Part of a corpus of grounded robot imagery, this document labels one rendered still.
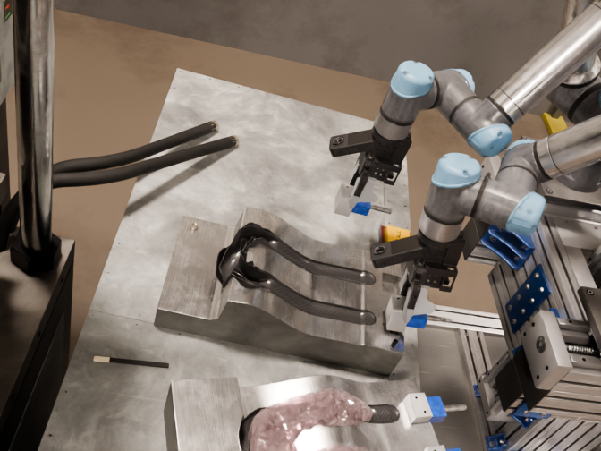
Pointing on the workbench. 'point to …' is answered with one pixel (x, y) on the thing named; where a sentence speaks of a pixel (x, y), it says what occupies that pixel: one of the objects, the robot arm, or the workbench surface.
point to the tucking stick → (131, 361)
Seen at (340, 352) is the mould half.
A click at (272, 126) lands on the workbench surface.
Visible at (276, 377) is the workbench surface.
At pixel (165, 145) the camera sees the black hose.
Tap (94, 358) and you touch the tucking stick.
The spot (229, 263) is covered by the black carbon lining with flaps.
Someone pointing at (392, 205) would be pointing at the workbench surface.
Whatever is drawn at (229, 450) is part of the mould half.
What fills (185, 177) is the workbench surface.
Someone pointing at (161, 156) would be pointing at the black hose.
